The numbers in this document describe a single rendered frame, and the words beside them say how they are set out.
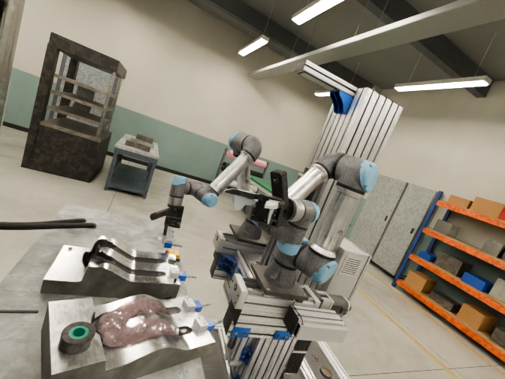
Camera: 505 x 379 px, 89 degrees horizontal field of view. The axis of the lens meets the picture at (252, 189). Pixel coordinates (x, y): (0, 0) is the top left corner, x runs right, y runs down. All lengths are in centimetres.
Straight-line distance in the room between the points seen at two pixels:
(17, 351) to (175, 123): 686
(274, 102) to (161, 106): 329
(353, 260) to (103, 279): 123
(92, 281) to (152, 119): 654
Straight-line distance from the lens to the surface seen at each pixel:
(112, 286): 125
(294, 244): 88
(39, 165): 528
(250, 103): 802
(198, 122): 764
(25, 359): 108
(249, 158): 139
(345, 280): 163
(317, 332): 131
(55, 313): 104
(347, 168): 106
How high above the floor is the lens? 158
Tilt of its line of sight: 9 degrees down
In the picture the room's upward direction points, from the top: 21 degrees clockwise
